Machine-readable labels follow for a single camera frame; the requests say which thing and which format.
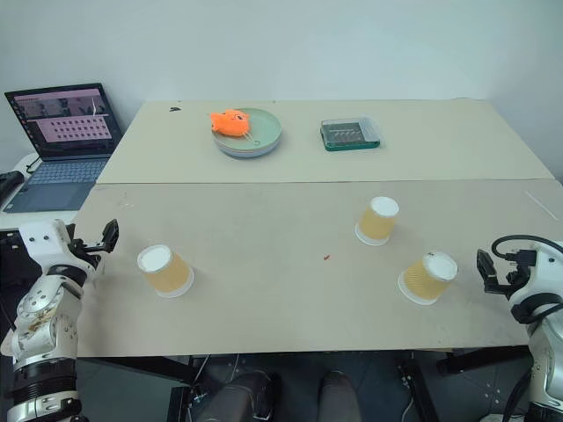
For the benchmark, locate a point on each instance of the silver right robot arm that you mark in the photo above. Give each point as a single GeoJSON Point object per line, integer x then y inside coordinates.
{"type": "Point", "coordinates": [545, 351]}

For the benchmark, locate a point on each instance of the yellow ribbed paper cup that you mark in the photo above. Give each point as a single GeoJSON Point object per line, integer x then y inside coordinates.
{"type": "Point", "coordinates": [424, 279]}
{"type": "Point", "coordinates": [169, 274]}
{"type": "Point", "coordinates": [378, 222]}

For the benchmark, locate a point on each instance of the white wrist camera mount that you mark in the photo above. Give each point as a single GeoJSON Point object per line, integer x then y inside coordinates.
{"type": "Point", "coordinates": [41, 239]}
{"type": "Point", "coordinates": [547, 272]}

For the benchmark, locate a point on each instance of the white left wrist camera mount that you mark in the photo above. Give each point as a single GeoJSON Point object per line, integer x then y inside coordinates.
{"type": "Point", "coordinates": [41, 239]}

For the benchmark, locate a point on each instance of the orange plush fish toy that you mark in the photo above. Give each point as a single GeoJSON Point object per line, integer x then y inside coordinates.
{"type": "Point", "coordinates": [228, 123]}

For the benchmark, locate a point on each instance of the dark rounded shape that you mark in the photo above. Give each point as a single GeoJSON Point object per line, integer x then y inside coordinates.
{"type": "Point", "coordinates": [246, 395]}
{"type": "Point", "coordinates": [338, 395]}

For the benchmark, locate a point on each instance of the green box with clear lid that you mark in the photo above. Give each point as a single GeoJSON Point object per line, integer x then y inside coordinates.
{"type": "Point", "coordinates": [349, 134]}

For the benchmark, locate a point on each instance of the dark blue open laptop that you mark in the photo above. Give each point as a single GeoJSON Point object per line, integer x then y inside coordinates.
{"type": "Point", "coordinates": [61, 145]}

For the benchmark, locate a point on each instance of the green plates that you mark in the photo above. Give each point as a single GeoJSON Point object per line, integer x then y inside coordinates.
{"type": "Point", "coordinates": [259, 136]}

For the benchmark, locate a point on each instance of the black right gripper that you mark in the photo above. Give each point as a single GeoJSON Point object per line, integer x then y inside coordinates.
{"type": "Point", "coordinates": [501, 283]}

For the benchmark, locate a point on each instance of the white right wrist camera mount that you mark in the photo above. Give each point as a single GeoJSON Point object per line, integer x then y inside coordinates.
{"type": "Point", "coordinates": [547, 272]}

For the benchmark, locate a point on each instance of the black object beside laptop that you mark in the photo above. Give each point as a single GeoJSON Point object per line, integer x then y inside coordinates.
{"type": "Point", "coordinates": [9, 180]}

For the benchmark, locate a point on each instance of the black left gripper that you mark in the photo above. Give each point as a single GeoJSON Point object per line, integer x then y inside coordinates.
{"type": "Point", "coordinates": [83, 257]}

